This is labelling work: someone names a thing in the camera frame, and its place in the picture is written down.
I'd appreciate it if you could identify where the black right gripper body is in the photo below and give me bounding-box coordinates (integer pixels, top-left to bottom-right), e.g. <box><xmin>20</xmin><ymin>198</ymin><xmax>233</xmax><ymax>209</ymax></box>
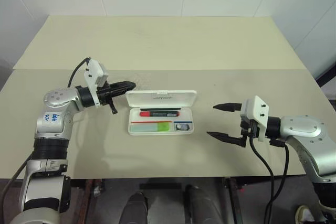
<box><xmin>239</xmin><ymin>119</ymin><xmax>259</xmax><ymax>148</ymax></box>

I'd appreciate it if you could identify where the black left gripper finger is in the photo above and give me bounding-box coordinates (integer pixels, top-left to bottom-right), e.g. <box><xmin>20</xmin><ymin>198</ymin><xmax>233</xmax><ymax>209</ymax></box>
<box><xmin>111</xmin><ymin>86</ymin><xmax>135</xmax><ymax>97</ymax></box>
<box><xmin>109</xmin><ymin>80</ymin><xmax>137</xmax><ymax>91</ymax></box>

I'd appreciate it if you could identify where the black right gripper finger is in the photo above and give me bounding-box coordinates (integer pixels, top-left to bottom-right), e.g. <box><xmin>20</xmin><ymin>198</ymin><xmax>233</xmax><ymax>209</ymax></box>
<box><xmin>213</xmin><ymin>102</ymin><xmax>243</xmax><ymax>112</ymax></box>
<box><xmin>206</xmin><ymin>131</ymin><xmax>244</xmax><ymax>146</ymax></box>

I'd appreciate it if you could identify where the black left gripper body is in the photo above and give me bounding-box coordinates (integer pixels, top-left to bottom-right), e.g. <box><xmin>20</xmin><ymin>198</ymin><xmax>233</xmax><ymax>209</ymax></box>
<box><xmin>96</xmin><ymin>82</ymin><xmax>118</xmax><ymax>115</ymax></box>

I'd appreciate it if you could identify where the red and black marker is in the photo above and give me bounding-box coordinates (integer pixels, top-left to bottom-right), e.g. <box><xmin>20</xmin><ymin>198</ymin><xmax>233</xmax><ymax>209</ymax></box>
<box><xmin>139</xmin><ymin>110</ymin><xmax>181</xmax><ymax>118</ymax></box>

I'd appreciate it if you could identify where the white Unitree pencil case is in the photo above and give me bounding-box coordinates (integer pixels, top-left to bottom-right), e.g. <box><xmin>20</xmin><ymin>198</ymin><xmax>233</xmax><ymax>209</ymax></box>
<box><xmin>125</xmin><ymin>89</ymin><xmax>197</xmax><ymax>136</ymax></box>

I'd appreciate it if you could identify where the dark table underframe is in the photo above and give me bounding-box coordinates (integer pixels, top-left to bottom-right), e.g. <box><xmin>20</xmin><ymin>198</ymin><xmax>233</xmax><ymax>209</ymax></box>
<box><xmin>69</xmin><ymin>175</ymin><xmax>314</xmax><ymax>224</ymax></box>

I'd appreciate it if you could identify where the white and tan shoe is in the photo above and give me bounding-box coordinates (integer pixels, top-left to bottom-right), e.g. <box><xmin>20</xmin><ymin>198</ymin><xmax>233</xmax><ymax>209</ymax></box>
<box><xmin>295</xmin><ymin>205</ymin><xmax>316</xmax><ymax>224</ymax></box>

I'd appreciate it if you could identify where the dark rounded shape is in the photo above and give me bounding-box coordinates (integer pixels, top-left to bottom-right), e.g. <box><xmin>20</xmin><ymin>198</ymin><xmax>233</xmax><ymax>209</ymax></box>
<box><xmin>119</xmin><ymin>191</ymin><xmax>149</xmax><ymax>224</ymax></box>

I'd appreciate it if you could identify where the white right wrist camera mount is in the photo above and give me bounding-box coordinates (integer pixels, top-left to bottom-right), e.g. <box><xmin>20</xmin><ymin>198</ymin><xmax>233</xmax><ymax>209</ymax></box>
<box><xmin>240</xmin><ymin>95</ymin><xmax>270</xmax><ymax>142</ymax></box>

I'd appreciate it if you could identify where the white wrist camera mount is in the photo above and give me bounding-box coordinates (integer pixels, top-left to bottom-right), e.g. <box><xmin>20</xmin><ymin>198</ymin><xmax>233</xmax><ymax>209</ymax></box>
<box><xmin>84</xmin><ymin>58</ymin><xmax>109</xmax><ymax>108</ymax></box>
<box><xmin>240</xmin><ymin>95</ymin><xmax>270</xmax><ymax>142</ymax></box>

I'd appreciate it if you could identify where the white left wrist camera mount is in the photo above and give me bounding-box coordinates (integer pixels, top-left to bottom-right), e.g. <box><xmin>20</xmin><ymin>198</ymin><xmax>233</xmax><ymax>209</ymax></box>
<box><xmin>84</xmin><ymin>58</ymin><xmax>109</xmax><ymax>108</ymax></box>

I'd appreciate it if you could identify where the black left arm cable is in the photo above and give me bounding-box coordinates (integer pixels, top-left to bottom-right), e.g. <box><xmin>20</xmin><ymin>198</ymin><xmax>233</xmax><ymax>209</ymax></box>
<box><xmin>0</xmin><ymin>153</ymin><xmax>35</xmax><ymax>209</ymax></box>
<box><xmin>67</xmin><ymin>57</ymin><xmax>92</xmax><ymax>88</ymax></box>

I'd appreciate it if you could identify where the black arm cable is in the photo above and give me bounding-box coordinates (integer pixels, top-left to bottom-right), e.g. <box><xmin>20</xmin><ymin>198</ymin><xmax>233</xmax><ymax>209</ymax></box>
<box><xmin>269</xmin><ymin>138</ymin><xmax>290</xmax><ymax>204</ymax></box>
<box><xmin>67</xmin><ymin>57</ymin><xmax>92</xmax><ymax>88</ymax></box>
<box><xmin>248</xmin><ymin>126</ymin><xmax>276</xmax><ymax>224</ymax></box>
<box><xmin>0</xmin><ymin>153</ymin><xmax>35</xmax><ymax>209</ymax></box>

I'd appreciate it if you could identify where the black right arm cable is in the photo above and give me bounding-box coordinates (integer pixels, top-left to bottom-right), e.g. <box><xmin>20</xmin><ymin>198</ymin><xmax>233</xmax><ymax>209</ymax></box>
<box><xmin>248</xmin><ymin>126</ymin><xmax>276</xmax><ymax>224</ymax></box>
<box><xmin>269</xmin><ymin>138</ymin><xmax>290</xmax><ymax>204</ymax></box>

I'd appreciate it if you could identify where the black metal frame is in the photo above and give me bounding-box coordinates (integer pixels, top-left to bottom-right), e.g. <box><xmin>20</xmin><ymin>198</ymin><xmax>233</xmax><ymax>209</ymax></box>
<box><xmin>314</xmin><ymin>62</ymin><xmax>336</xmax><ymax>104</ymax></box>

